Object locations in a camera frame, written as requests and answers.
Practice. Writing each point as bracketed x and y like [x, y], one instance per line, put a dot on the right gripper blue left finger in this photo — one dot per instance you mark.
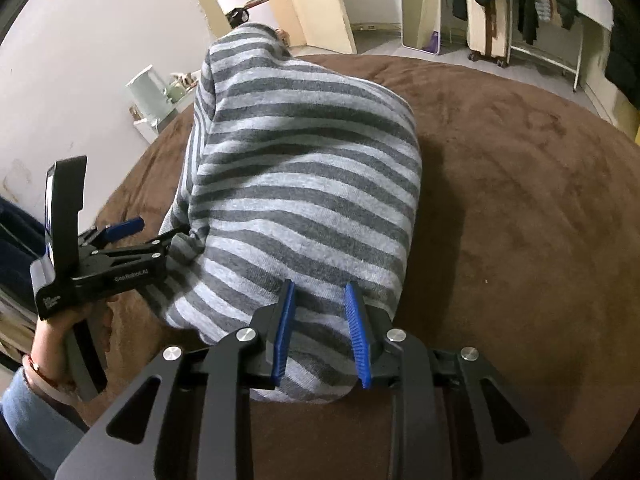
[187, 415]

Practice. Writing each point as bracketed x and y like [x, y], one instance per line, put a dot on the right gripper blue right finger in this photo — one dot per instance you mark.
[454, 415]

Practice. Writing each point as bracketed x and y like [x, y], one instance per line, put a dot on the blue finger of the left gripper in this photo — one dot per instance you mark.
[122, 228]
[102, 258]

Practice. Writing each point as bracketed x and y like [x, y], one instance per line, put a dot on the grey striped hoodie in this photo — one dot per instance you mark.
[292, 172]

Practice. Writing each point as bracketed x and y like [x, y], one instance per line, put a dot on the white clothes rack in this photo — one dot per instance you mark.
[559, 43]

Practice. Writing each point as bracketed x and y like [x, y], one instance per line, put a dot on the person's left hand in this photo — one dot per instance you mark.
[46, 368]

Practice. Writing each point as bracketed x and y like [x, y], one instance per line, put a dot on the white kettle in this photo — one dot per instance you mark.
[149, 93]

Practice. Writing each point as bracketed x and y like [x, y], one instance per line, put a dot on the brown bed blanket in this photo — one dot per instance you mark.
[526, 247]

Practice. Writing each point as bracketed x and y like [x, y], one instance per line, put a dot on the standing mirror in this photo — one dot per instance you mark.
[421, 25]

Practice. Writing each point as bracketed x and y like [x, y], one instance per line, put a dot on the black puffer jacket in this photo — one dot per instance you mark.
[623, 66]

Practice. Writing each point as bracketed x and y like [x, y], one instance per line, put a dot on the beige suitcase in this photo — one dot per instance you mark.
[487, 32]

